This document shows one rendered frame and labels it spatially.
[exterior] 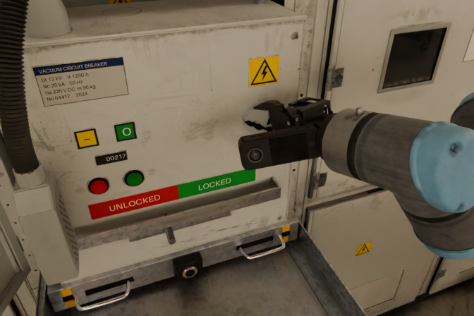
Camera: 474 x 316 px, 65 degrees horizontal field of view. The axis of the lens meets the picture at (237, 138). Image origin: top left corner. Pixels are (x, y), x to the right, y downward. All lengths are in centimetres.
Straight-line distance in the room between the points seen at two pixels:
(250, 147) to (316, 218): 66
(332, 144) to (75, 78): 37
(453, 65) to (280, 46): 61
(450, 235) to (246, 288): 48
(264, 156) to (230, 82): 17
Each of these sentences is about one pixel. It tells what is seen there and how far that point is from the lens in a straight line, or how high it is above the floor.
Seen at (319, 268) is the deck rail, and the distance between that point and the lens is 89.
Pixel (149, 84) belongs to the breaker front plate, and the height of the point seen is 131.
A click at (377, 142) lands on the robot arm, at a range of 45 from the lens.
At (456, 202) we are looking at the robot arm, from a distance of 44.
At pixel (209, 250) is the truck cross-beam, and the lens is 84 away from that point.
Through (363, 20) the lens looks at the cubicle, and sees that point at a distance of 89.
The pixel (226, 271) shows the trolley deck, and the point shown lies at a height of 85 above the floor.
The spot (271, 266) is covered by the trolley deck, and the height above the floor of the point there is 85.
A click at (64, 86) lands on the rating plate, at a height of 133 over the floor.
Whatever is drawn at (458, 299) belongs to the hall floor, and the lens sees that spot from 214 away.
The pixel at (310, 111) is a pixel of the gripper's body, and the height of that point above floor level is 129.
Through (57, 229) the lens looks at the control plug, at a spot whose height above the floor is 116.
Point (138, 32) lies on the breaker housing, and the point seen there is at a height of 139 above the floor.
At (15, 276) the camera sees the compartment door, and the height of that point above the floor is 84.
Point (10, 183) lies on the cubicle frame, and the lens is 86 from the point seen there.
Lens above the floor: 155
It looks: 32 degrees down
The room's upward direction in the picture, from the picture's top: straight up
